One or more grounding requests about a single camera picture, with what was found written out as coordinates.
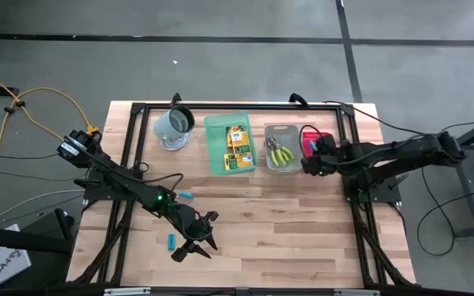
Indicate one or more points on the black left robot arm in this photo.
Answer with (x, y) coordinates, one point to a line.
(117, 181)

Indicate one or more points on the red plastic mesh basket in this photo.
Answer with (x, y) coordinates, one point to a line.
(307, 148)

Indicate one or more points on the green translucent plastic bin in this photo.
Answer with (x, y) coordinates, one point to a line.
(216, 144)

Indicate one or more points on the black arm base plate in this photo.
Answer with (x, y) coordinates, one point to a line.
(97, 193)
(389, 196)

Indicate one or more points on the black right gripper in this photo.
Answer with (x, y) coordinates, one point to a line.
(335, 162)

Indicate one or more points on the yellow green Crayola crayon box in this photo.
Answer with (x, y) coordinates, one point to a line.
(237, 128)
(241, 161)
(239, 140)

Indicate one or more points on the silver metal bracket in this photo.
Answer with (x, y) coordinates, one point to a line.
(356, 292)
(128, 292)

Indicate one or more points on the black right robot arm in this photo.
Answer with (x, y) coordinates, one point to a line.
(397, 152)

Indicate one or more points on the grey plastic bin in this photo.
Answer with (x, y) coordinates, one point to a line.
(294, 135)

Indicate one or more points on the black floor stand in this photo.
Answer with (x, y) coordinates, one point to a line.
(15, 240)

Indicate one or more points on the blue eraser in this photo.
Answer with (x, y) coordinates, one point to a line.
(171, 242)
(313, 145)
(186, 195)

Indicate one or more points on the grey metal mug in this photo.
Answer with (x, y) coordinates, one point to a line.
(171, 125)

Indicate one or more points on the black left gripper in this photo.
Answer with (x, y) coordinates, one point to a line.
(189, 224)

